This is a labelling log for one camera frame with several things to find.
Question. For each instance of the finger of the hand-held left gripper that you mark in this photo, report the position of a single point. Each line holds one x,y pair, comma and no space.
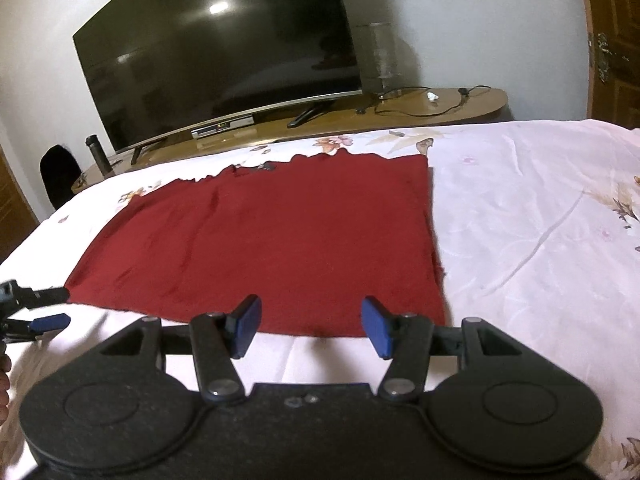
50,294
50,322

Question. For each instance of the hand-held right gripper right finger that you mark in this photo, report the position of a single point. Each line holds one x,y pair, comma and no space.
377,325

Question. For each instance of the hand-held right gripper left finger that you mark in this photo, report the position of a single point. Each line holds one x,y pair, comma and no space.
247,325

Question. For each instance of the red beaded sweater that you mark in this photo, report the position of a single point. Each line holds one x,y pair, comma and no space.
275,240

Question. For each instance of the person's left hand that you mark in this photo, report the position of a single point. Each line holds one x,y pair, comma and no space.
4,380

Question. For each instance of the brown wooden panel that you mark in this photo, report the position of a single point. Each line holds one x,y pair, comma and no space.
12,210

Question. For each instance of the black chair back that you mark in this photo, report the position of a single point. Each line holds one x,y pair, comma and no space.
60,175

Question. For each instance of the black thermos bottle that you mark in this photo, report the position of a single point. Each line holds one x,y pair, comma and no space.
97,155

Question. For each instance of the floral bed sheet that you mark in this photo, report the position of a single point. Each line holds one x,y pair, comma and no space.
525,210

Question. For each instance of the silver set-top box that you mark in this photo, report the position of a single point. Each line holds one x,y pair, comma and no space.
222,127

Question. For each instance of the wooden television stand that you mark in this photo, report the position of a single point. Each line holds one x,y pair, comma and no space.
340,120

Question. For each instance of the white crumpled tissue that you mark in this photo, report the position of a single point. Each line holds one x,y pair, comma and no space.
433,96

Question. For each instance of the clear glass jar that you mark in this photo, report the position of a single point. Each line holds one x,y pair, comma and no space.
380,60

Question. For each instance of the black curved television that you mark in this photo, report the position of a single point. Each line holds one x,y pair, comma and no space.
215,60

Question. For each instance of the brown wooden door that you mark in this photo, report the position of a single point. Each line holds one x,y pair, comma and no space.
620,20

